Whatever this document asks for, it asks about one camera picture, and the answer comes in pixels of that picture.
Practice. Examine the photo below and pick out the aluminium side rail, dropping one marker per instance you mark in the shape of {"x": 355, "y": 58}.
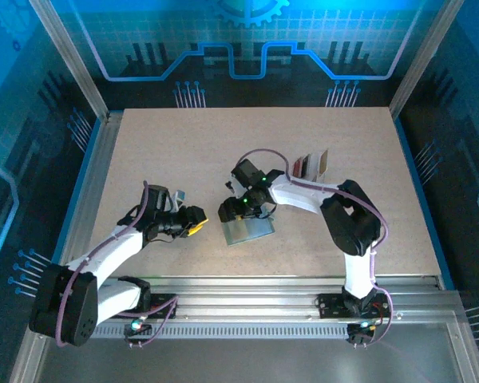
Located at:
{"x": 100, "y": 159}

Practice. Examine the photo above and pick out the clear acrylic card stand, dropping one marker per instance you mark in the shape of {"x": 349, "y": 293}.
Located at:
{"x": 317, "y": 178}

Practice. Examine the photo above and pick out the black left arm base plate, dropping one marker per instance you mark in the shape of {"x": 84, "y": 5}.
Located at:
{"x": 165, "y": 309}

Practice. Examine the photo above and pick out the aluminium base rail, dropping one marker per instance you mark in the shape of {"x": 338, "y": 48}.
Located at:
{"x": 243, "y": 299}

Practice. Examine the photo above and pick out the aluminium frame post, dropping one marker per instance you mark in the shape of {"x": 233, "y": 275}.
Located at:
{"x": 70, "y": 60}
{"x": 427, "y": 56}

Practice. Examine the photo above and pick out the grey metal panel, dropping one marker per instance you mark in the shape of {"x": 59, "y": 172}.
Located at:
{"x": 239, "y": 363}

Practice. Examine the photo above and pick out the red credit card stack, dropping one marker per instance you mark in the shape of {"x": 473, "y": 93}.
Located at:
{"x": 298, "y": 167}

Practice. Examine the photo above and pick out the small LED circuit board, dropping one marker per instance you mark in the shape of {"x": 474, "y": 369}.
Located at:
{"x": 137, "y": 327}
{"x": 361, "y": 329}

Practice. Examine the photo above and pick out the grey-green card holder wallet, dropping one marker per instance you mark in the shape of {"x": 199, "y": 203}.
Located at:
{"x": 251, "y": 233}

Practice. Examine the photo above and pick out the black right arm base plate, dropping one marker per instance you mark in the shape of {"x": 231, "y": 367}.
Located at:
{"x": 329, "y": 307}

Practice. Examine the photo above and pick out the gold credit card stack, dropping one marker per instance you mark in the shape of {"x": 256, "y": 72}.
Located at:
{"x": 323, "y": 163}

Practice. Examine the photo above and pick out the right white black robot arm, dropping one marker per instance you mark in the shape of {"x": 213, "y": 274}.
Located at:
{"x": 299, "y": 197}

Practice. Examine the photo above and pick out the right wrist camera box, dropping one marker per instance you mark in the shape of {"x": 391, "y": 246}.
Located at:
{"x": 229, "y": 186}

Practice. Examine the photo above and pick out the black credit card stack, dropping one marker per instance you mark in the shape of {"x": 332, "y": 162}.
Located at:
{"x": 305, "y": 165}

